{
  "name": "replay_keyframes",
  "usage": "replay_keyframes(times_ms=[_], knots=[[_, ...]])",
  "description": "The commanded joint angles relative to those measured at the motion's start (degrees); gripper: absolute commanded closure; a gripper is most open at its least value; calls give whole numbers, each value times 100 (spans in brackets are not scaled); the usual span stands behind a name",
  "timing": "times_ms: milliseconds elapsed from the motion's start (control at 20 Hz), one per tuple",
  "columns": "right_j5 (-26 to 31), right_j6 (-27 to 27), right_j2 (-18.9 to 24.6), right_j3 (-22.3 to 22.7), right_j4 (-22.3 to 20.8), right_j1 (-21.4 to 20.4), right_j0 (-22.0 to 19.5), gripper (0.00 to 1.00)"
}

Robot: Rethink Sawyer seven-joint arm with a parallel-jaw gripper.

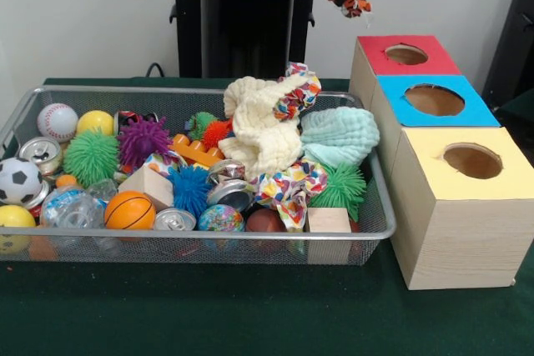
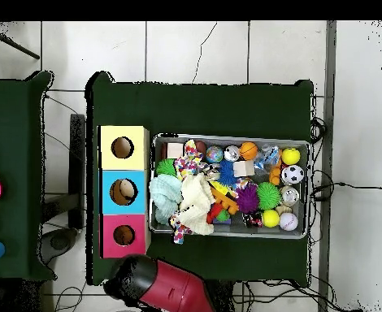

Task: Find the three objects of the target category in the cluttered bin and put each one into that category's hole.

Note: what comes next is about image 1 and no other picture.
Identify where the colourful patterned cloth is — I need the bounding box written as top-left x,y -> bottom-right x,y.
249,159 -> 330,232
273,62 -> 323,123

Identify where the mint green waffle cloth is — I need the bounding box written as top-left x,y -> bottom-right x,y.
300,106 -> 381,168

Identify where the cream waffle cloth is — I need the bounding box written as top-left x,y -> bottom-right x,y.
217,75 -> 304,182

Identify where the green spiky ball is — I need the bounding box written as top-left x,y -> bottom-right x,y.
62,129 -> 121,188
320,162 -> 368,222

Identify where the wooden three-hole box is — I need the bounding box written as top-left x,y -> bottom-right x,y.
348,34 -> 534,291

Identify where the black stand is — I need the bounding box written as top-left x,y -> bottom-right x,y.
481,0 -> 534,101

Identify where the dark green tablecloth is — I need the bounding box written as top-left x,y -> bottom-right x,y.
498,91 -> 534,123
0,76 -> 534,356

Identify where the purple spiky ball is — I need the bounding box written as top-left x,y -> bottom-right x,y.
117,117 -> 174,168

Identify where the globe print ball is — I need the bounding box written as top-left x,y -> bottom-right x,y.
198,204 -> 246,232

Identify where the orange basketball toy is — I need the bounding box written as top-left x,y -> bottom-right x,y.
103,191 -> 158,231

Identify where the black and white soccer ball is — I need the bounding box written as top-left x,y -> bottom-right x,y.
0,158 -> 43,206

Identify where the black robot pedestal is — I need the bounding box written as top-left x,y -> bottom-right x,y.
160,0 -> 337,79

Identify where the shallow wire mesh bin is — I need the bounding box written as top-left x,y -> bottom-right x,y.
0,84 -> 397,268

